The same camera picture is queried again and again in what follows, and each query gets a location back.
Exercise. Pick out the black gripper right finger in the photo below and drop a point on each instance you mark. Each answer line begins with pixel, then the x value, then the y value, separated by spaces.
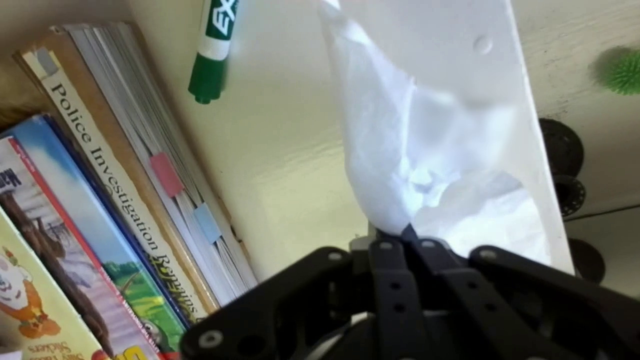
pixel 506 307

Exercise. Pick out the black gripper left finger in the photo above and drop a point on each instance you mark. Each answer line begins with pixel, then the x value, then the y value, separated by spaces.
pixel 386 300

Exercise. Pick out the thick brown police book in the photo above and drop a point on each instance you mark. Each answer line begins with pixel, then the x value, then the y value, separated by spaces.
pixel 101 166

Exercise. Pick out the green spiky ball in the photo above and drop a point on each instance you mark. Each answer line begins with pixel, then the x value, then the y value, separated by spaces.
pixel 623 71

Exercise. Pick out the blue picture book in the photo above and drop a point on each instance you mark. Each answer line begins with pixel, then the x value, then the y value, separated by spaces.
pixel 87 227

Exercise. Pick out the black candlestick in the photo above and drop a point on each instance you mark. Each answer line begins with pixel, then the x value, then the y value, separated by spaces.
pixel 563 147

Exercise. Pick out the red-edged picture book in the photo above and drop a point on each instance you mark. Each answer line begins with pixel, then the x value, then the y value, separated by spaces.
pixel 52 247

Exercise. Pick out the yellow children's book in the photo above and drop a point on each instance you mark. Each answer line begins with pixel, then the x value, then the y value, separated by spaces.
pixel 27 313

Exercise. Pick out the green dry-erase marker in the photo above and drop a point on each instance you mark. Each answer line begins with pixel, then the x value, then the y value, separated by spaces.
pixel 212 61

